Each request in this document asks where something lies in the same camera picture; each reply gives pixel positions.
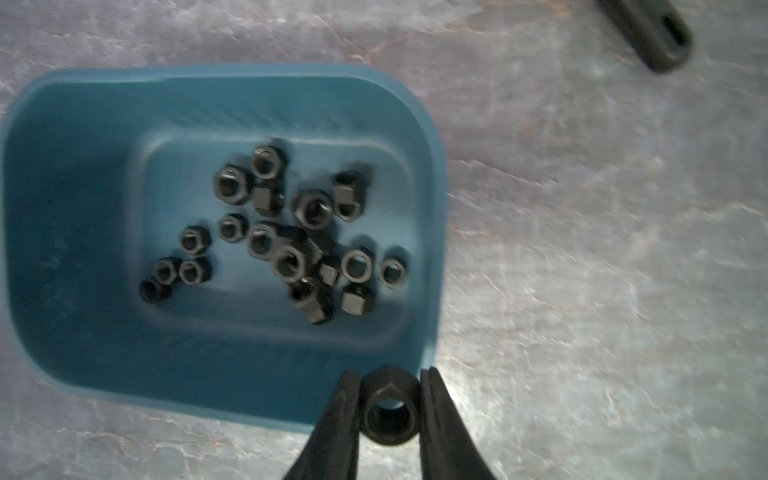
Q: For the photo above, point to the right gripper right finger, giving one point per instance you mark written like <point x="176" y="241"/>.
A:
<point x="447" y="451"/>

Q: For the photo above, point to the teal plastic storage box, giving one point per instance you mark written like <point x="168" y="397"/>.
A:
<point x="101" y="171"/>

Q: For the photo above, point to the black plastic scoop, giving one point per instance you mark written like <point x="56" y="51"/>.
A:
<point x="654" y="29"/>

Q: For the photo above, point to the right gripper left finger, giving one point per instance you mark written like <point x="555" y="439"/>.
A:
<point x="332" y="450"/>

